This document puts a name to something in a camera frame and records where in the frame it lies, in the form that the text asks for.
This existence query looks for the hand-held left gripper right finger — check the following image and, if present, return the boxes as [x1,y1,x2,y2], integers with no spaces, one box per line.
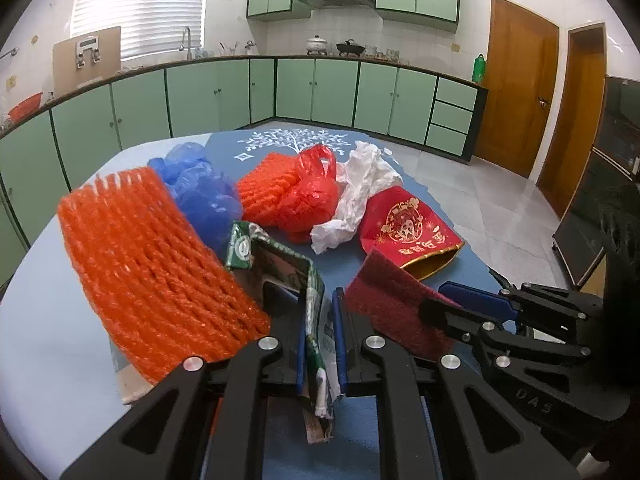
[331,287,581,480]

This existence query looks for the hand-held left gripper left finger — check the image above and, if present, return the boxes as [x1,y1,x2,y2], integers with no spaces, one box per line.
[60,280,307,480]

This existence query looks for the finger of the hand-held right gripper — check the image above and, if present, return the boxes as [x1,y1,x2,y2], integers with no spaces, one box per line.
[419,300,591,366]
[439,281,603,333]

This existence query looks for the green carton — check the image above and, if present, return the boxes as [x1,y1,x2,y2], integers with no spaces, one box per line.
[223,220,346,446]

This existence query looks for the dark red scouring pad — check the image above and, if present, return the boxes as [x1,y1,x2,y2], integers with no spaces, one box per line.
[344,251,463,361]

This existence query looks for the red pouch with gold print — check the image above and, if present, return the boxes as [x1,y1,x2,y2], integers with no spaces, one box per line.
[359,185,467,281]

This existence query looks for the red plastic bag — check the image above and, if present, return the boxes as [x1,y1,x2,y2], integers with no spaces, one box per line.
[272,144,341,245]

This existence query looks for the white plastic bag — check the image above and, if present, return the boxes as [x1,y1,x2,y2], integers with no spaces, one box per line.
[310,141,403,256]

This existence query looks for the small orange foam net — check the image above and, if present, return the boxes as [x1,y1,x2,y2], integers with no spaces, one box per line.
[236,152,307,228]

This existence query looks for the large orange foam net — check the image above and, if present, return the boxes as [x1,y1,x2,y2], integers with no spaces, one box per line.
[56,166,273,385]

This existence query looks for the blue plastic bag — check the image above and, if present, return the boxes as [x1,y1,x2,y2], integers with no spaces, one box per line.
[147,142,242,256]

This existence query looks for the brown cardboard piece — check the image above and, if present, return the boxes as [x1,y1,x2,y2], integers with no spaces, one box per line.
[116,360,161,406]

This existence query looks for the black glass cabinet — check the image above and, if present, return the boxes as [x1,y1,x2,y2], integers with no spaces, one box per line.
[552,75,640,286]

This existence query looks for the plain wooden door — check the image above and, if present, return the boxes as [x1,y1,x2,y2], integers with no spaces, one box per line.
[536,22,608,218]

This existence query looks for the green base cabinets with countertop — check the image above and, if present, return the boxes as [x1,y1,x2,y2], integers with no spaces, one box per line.
[0,55,488,286]

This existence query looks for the brown cardboard box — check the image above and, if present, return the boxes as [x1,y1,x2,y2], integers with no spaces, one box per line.
[52,26,122,96]

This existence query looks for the red plastic basin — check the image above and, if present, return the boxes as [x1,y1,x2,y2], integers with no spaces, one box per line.
[7,92,45,121]

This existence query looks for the white window blinds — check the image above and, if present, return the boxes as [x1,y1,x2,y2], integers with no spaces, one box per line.
[70,0,208,61]

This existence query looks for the wooden door with handle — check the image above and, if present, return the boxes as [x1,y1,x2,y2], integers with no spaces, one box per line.
[472,0,561,178]

